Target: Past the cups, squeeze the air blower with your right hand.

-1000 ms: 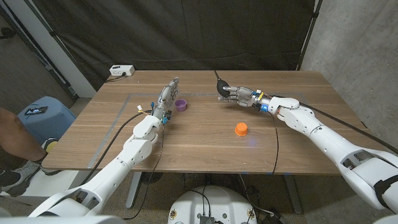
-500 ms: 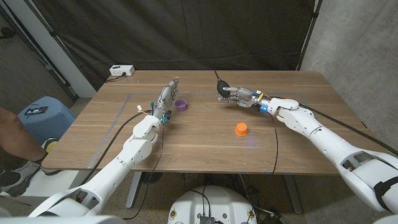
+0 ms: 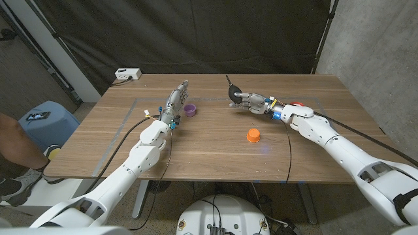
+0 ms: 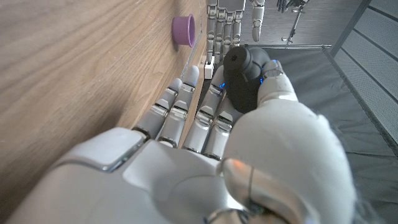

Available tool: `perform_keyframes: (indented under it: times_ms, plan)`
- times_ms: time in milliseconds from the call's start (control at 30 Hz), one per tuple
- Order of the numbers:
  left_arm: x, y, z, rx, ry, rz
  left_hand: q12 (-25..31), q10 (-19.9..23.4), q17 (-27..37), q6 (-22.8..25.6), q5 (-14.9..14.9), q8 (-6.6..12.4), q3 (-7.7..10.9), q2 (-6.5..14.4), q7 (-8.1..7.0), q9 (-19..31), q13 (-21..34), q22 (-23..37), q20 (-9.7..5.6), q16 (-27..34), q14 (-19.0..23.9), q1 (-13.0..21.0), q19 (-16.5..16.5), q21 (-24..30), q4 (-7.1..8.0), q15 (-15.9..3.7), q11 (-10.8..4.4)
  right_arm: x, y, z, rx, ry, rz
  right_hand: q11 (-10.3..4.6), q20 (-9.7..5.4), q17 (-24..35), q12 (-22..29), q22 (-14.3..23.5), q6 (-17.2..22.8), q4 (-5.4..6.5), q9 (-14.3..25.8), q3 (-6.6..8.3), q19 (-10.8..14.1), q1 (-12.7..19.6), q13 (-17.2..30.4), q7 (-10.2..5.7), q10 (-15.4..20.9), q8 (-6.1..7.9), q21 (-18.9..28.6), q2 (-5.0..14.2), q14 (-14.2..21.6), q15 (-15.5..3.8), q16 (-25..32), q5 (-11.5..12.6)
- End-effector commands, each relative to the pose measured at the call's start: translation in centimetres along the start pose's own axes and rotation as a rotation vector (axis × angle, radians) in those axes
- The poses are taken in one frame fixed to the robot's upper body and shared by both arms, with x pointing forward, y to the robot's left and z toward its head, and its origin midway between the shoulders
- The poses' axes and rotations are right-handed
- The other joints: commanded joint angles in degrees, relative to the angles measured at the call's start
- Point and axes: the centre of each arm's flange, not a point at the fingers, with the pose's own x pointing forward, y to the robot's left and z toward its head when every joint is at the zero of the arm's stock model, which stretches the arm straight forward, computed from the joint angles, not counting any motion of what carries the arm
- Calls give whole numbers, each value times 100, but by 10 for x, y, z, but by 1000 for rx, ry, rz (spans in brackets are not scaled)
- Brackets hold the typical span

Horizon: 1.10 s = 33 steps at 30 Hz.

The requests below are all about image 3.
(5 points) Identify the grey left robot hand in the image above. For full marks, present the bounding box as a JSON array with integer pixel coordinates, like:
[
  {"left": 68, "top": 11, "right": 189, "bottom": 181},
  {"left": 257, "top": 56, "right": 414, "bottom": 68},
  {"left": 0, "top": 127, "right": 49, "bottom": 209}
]
[{"left": 158, "top": 80, "right": 189, "bottom": 127}]

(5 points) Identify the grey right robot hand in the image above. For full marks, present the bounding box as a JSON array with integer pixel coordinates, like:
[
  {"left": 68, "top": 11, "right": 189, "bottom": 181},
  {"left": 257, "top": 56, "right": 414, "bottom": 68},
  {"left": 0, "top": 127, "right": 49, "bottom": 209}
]
[{"left": 229, "top": 91, "right": 283, "bottom": 116}]

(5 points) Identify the black rubber air blower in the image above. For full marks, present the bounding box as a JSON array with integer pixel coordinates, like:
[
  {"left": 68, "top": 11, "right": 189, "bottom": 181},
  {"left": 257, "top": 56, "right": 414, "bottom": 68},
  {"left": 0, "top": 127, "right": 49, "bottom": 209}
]
[{"left": 225, "top": 74, "right": 243, "bottom": 104}]

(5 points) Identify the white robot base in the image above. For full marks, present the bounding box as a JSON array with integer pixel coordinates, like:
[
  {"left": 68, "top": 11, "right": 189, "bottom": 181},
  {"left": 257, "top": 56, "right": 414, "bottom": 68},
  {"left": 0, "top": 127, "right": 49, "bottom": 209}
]
[{"left": 176, "top": 195, "right": 271, "bottom": 235}]

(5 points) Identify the purple plastic cup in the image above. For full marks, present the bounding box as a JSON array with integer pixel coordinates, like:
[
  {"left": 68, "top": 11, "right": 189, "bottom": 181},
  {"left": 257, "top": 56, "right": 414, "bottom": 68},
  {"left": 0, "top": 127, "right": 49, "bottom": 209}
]
[{"left": 183, "top": 103, "right": 197, "bottom": 118}]

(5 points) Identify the orange plastic cup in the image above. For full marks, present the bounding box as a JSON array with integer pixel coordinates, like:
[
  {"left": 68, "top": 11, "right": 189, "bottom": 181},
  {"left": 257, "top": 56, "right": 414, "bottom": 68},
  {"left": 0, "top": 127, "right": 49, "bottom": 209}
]
[{"left": 246, "top": 128, "right": 261, "bottom": 144}]

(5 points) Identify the white power strip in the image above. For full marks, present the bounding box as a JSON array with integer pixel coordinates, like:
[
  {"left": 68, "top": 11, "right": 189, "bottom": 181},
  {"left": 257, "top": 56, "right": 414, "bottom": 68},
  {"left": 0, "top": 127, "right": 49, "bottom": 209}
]
[{"left": 114, "top": 67, "right": 142, "bottom": 81}]

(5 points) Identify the black backdrop cloth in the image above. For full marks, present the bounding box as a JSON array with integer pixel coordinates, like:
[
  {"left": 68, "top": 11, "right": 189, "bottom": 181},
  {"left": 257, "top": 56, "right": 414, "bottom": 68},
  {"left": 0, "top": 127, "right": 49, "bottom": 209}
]
[{"left": 32, "top": 0, "right": 332, "bottom": 95}]

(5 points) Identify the black backdrop stand pole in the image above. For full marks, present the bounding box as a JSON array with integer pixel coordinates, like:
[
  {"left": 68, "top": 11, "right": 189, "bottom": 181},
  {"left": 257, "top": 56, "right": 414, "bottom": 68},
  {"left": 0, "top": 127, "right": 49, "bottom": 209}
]
[{"left": 312, "top": 0, "right": 340, "bottom": 74}]

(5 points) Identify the grey table leg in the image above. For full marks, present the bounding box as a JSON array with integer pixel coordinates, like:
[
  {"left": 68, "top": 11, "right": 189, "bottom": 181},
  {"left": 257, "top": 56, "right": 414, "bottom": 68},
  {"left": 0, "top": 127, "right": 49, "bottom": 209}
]
[
  {"left": 131, "top": 180, "right": 151, "bottom": 219},
  {"left": 297, "top": 182, "right": 318, "bottom": 225}
]

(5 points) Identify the white pillar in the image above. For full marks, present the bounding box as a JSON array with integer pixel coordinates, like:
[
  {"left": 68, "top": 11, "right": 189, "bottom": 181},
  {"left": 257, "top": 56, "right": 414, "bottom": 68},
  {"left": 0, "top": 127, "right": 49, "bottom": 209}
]
[{"left": 3, "top": 0, "right": 102, "bottom": 104}]

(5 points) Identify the black power adapter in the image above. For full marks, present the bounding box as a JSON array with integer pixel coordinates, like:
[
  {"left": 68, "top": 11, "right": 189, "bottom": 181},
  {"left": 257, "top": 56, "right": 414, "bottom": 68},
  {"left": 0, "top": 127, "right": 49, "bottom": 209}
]
[{"left": 276, "top": 221, "right": 304, "bottom": 235}]

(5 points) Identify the white platform box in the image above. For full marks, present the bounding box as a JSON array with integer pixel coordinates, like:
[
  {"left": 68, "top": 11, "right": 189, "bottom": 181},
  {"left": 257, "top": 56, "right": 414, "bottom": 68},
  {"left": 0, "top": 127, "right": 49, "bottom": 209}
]
[{"left": 0, "top": 178, "right": 86, "bottom": 216}]

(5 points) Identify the person's bare leg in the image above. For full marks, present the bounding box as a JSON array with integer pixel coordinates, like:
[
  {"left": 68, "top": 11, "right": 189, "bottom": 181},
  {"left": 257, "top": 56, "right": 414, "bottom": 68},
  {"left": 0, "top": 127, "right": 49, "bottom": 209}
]
[{"left": 0, "top": 112, "right": 50, "bottom": 170}]

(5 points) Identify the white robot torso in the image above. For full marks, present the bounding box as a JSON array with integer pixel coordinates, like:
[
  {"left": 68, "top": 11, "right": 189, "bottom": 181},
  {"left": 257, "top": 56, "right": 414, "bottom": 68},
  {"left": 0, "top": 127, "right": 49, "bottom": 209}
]
[{"left": 0, "top": 224, "right": 418, "bottom": 235}]

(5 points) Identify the grey and black sneaker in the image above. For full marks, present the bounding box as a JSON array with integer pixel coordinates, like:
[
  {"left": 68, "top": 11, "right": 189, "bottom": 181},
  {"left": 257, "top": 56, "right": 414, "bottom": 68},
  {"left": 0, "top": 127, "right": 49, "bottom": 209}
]
[{"left": 0, "top": 168, "right": 65, "bottom": 207}]

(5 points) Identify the black power strip cord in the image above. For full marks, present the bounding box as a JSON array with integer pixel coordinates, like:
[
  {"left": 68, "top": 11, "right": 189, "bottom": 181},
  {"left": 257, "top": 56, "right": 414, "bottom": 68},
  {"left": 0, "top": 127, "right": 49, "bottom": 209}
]
[{"left": 110, "top": 76, "right": 133, "bottom": 87}]

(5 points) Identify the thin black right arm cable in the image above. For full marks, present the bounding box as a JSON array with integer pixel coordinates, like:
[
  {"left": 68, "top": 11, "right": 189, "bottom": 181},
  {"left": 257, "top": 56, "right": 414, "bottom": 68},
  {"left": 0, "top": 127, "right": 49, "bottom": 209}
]
[{"left": 280, "top": 119, "right": 293, "bottom": 183}]

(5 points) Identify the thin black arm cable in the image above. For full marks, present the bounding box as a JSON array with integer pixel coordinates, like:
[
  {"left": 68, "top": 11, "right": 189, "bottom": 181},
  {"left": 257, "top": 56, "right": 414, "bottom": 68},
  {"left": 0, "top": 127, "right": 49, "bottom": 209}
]
[
  {"left": 280, "top": 119, "right": 293, "bottom": 183},
  {"left": 129, "top": 130, "right": 174, "bottom": 232}
]

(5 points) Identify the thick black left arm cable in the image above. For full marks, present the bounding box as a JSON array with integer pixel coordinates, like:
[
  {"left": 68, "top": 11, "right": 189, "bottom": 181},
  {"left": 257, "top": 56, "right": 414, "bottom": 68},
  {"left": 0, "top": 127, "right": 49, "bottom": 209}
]
[{"left": 84, "top": 116, "right": 161, "bottom": 196}]

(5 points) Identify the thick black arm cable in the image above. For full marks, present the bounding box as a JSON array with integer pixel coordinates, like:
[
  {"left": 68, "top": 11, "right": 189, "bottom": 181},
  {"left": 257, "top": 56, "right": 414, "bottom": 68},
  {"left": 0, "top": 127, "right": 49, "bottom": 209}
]
[
  {"left": 84, "top": 116, "right": 161, "bottom": 196},
  {"left": 313, "top": 110, "right": 418, "bottom": 167}
]

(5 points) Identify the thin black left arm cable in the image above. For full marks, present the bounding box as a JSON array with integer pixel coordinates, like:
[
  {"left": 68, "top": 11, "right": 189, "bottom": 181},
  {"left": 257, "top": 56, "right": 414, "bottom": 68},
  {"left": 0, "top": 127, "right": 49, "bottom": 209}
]
[{"left": 129, "top": 130, "right": 174, "bottom": 232}]

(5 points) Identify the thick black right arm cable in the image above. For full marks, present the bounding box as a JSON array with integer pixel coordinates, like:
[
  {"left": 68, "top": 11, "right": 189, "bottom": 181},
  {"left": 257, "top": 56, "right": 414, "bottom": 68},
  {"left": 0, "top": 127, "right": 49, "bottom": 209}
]
[{"left": 313, "top": 110, "right": 418, "bottom": 167}]

